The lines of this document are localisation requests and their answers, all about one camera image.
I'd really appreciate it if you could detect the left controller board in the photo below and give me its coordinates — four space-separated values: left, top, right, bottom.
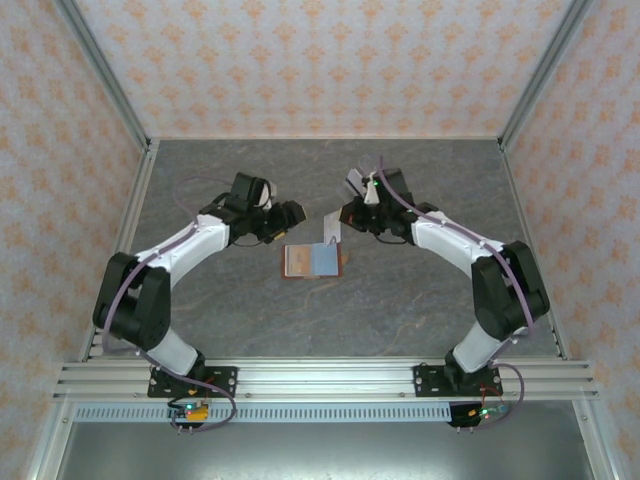
167 402 211 424

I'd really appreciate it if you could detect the grey metal panel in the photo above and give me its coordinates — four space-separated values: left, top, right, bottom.
54 422 609 480

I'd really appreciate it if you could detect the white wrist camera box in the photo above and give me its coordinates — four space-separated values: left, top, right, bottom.
362 171 382 206
256 179 280 211

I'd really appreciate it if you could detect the aluminium corner post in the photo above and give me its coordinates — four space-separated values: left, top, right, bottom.
52 0 154 151
499 0 596 151

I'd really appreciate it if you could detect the brown leather card holder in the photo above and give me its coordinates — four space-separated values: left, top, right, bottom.
279 242 346 281

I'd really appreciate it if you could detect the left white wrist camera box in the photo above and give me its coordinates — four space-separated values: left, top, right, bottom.
256 179 280 211

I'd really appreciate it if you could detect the aluminium side rail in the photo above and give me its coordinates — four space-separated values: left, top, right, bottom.
499 139 571 361
79 139 161 361

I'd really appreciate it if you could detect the grey slotted cable duct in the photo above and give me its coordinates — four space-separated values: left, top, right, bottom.
73 403 454 424

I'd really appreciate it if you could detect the aluminium frame bar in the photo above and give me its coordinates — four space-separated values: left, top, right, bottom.
24 399 79 480
572 399 621 480

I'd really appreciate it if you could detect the purple cable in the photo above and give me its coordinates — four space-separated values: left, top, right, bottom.
102 174 239 434
372 154 539 432

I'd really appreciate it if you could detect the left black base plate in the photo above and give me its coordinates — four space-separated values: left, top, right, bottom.
147 365 239 399

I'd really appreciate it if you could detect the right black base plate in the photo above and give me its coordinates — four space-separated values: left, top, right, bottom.
412 364 501 399

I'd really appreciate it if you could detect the blue credit card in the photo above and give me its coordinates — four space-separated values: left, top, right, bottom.
310 243 342 277

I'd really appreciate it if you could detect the right controller board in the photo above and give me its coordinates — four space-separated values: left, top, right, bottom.
449 402 511 429

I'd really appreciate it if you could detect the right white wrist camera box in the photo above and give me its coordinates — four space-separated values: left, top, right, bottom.
362 171 382 206

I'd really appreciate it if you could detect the controller board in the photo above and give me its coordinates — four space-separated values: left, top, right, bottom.
449 402 511 429
167 402 211 424

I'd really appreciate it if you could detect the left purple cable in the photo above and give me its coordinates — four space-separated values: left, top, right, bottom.
102 174 239 434

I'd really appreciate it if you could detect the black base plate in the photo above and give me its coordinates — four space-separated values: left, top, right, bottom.
147 365 239 399
412 364 501 399

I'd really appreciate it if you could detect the long aluminium base rail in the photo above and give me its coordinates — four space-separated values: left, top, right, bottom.
52 358 601 401

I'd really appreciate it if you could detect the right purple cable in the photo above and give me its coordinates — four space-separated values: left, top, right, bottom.
372 154 539 432

